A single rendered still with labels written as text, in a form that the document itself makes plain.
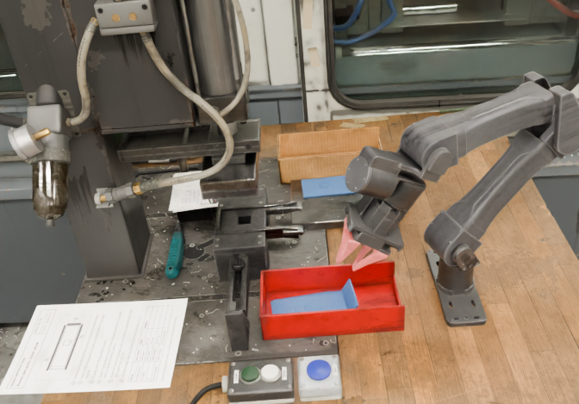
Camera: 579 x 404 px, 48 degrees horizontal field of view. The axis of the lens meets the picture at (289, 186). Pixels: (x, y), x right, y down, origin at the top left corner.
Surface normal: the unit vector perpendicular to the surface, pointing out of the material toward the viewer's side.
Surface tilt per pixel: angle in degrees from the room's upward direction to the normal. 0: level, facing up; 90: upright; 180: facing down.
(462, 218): 42
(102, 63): 90
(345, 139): 90
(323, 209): 0
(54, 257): 90
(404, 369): 0
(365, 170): 58
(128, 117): 90
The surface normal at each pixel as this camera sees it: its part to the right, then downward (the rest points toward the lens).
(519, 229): -0.08, -0.82
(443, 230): -0.68, -0.43
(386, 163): 0.36, 0.52
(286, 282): 0.02, 0.57
